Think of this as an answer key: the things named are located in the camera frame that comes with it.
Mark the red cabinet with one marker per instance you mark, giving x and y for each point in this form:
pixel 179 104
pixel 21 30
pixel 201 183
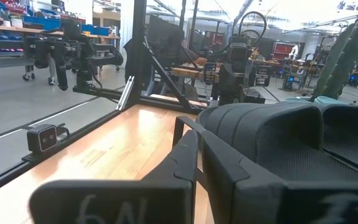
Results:
pixel 283 49

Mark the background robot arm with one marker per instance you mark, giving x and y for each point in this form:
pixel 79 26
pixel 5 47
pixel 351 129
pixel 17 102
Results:
pixel 73 49

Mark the black table frame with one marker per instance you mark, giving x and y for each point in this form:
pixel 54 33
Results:
pixel 138 46

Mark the workbench with blue bins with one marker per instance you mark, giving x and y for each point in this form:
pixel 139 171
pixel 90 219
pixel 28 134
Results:
pixel 5 31

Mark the small black table-level camera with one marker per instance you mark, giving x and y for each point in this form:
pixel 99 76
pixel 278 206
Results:
pixel 42 138

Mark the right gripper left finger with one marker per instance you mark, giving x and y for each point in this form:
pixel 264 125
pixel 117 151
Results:
pixel 120 202

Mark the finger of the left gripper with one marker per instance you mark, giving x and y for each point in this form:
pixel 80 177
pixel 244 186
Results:
pixel 211 73
pixel 263 76

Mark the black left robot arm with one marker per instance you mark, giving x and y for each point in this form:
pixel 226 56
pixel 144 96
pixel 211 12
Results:
pixel 238 93

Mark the cactus in white pot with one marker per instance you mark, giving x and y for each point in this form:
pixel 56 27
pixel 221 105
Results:
pixel 340 62

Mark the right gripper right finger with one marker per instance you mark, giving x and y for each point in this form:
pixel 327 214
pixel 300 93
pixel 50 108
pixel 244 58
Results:
pixel 259 205

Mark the silver angle bracket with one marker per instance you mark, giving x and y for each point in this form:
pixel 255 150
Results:
pixel 125 93

